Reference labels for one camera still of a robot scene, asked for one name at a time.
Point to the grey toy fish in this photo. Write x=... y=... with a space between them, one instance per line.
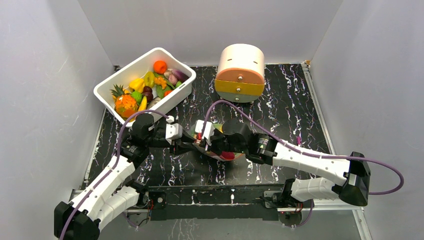
x=153 y=102

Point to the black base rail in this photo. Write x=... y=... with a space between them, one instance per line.
x=215 y=202

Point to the white plastic bin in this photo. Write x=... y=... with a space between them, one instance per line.
x=138 y=68

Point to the toy pineapple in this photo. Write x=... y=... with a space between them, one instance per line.
x=125 y=104

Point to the purple toy onion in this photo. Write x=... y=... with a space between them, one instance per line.
x=182 y=77

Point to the toy garlic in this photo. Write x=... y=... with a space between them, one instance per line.
x=171 y=77

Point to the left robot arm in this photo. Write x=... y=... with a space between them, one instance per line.
x=88 y=213

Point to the orange toy tangerine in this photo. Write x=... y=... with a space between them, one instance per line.
x=160 y=67

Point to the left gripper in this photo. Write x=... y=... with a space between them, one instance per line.
x=181 y=146

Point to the clear zip top bag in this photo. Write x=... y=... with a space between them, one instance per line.
x=214 y=148

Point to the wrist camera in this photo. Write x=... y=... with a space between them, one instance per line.
x=204 y=130
x=173 y=130

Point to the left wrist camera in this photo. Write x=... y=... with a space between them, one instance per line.
x=173 y=130

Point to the dark toy plum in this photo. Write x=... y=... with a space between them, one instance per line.
x=149 y=96
x=147 y=89

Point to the green toy pepper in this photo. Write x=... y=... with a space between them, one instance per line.
x=149 y=79

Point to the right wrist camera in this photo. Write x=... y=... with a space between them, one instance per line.
x=204 y=130

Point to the purple toy sweet potato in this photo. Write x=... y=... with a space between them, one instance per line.
x=227 y=156

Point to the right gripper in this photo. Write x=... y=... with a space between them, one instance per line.
x=208 y=146

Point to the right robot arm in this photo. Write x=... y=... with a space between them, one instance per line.
x=346 y=179

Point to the small yellow toy banana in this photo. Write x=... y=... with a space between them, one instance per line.
x=143 y=104

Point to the small green toy cabbage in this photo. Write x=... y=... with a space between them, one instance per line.
x=137 y=96

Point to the round drawer cabinet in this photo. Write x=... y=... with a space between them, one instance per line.
x=240 y=76

